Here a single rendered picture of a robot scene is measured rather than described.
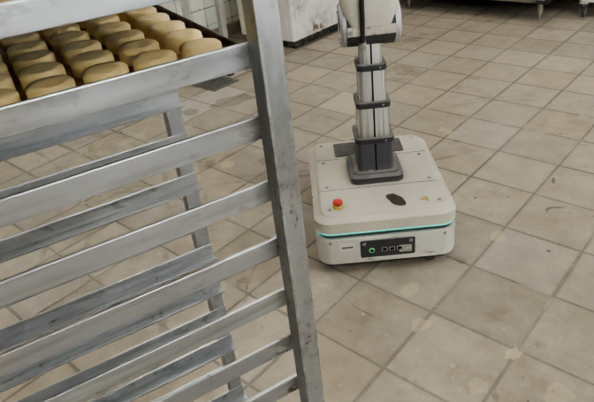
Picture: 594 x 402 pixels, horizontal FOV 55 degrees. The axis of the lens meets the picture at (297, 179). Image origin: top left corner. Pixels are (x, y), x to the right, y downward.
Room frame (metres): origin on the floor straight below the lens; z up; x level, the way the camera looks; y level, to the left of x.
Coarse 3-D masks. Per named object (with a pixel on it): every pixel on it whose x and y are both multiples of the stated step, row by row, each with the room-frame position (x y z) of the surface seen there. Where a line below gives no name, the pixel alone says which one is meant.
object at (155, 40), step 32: (32, 32) 0.82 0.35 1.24; (64, 32) 0.81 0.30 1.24; (96, 32) 0.79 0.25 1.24; (128, 32) 0.76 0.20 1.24; (160, 32) 0.75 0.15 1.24; (192, 32) 0.72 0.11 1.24; (0, 64) 0.67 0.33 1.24; (32, 64) 0.67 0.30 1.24; (64, 64) 0.71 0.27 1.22; (96, 64) 0.63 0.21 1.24; (128, 64) 0.67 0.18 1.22; (0, 96) 0.56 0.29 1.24; (32, 96) 0.56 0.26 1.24
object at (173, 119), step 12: (168, 120) 1.00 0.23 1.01; (180, 120) 1.02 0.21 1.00; (168, 132) 1.02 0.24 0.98; (180, 132) 1.01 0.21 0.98; (180, 168) 1.01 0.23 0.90; (192, 168) 1.02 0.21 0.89; (192, 204) 1.01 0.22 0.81; (204, 240) 1.01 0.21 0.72; (216, 300) 1.01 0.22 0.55; (228, 360) 1.01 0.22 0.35; (228, 384) 1.02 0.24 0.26
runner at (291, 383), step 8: (288, 376) 0.65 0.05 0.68; (296, 376) 0.63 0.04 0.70; (280, 384) 0.62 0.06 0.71; (288, 384) 0.62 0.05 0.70; (296, 384) 0.63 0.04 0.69; (264, 392) 0.60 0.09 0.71; (272, 392) 0.61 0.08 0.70; (280, 392) 0.62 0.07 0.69; (288, 392) 0.62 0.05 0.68; (248, 400) 0.59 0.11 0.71; (256, 400) 0.60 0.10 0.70; (264, 400) 0.60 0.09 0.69; (272, 400) 0.61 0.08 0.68
